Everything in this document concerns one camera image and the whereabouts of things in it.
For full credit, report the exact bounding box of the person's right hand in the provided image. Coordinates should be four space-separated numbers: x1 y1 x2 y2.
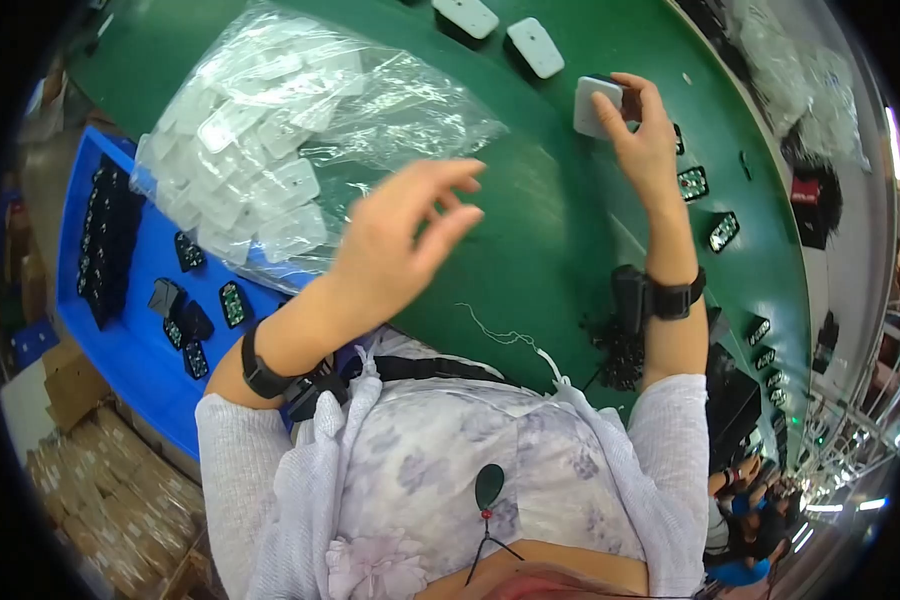
591 71 682 216

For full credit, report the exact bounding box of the person's left hand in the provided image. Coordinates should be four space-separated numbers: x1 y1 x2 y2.
321 157 489 329

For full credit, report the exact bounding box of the white plastic housing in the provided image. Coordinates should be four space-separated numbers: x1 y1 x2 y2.
573 74 625 141
505 16 567 81
430 0 501 41

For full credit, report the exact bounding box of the black wrist band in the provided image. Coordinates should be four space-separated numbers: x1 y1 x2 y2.
611 264 708 336
240 321 351 423

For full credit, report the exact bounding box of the clear bag of white housings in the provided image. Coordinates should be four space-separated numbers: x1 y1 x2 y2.
130 0 510 295

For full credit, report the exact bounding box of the white thread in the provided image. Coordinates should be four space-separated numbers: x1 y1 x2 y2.
455 301 573 385

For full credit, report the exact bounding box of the black bag with red label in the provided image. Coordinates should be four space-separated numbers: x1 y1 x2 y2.
783 126 846 253

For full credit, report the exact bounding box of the heap of clear plastic bags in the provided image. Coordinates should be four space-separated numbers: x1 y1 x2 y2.
729 0 873 175

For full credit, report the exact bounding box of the black plastic shell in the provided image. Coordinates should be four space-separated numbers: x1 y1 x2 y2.
147 276 188 321
180 300 216 344

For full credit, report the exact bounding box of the pile of small black parts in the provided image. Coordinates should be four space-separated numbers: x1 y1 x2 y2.
580 311 646 393

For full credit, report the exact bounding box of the person's body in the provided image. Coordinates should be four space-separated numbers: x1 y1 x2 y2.
195 326 714 600

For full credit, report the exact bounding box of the blue plastic crate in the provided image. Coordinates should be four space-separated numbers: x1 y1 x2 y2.
54 125 325 463

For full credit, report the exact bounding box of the black box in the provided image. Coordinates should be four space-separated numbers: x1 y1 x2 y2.
707 343 764 472

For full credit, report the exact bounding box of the stack of black circuit boards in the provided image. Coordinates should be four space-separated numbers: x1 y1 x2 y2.
75 153 148 332

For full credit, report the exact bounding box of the metal rack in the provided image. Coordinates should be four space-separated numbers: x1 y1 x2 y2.
793 352 900 485

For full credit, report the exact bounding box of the small blue crate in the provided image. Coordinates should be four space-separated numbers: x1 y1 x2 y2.
9 318 62 370

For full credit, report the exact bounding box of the heap of cardboard boxes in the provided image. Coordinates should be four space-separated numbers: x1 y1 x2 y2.
25 333 222 600

